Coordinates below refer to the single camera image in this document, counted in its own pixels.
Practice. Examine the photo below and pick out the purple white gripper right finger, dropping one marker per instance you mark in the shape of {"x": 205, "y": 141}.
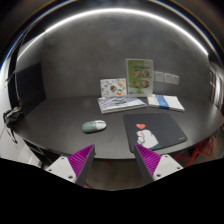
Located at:
{"x": 154, "y": 166}

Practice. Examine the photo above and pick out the red metal stool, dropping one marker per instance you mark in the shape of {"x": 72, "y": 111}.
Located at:
{"x": 204, "y": 148}

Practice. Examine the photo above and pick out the green standing poster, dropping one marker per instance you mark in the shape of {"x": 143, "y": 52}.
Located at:
{"x": 140, "y": 77}

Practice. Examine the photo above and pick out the green white computer mouse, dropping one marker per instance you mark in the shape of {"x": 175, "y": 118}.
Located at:
{"x": 93, "y": 126}

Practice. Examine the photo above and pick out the curved ceiling light strip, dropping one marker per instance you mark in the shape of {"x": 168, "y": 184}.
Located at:
{"x": 117, "y": 33}

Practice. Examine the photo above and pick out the white wall switch panel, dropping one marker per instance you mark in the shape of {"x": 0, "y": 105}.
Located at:
{"x": 166, "y": 78}

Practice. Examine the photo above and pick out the black mouse pad with cat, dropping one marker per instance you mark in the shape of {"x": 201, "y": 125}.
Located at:
{"x": 153, "y": 130}

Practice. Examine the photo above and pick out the black bag on left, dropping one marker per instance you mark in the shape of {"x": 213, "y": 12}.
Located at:
{"x": 12, "y": 117}

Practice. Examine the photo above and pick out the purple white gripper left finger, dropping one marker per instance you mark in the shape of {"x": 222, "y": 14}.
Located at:
{"x": 74, "y": 168}

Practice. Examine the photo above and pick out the white blue booklet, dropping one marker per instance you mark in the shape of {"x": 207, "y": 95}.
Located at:
{"x": 165, "y": 102}

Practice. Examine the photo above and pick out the white sticker card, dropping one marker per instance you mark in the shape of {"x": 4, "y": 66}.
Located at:
{"x": 113, "y": 87}

